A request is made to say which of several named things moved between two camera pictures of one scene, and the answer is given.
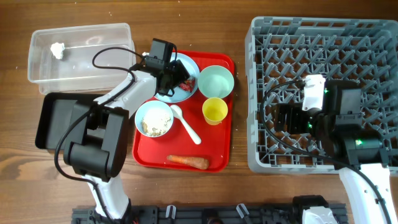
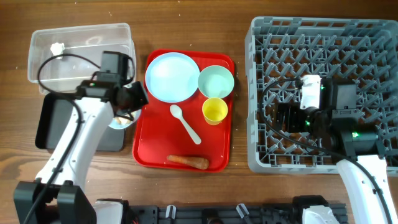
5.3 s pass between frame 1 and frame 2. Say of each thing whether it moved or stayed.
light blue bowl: moved
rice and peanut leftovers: moved
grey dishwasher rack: stayed
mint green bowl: stayed
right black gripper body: stayed
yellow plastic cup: stayed
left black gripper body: moved
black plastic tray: stayed
